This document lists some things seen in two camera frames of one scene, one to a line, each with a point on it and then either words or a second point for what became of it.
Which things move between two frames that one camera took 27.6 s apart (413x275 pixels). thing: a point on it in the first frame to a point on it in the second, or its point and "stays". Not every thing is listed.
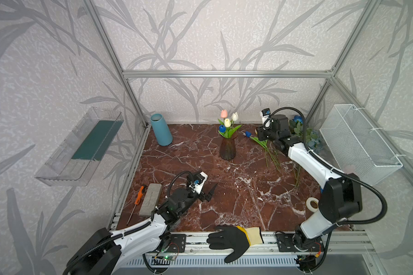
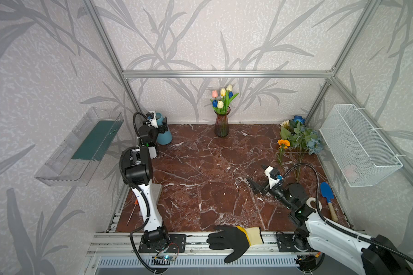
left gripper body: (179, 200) to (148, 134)
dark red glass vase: (228, 146) to (221, 126)
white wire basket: (356, 148) stays
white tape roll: (308, 205) stays
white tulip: (234, 117) to (229, 88)
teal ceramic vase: (162, 132) stays
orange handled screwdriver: (140, 193) stays
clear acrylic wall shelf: (71, 162) stays
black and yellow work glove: (238, 239) stays
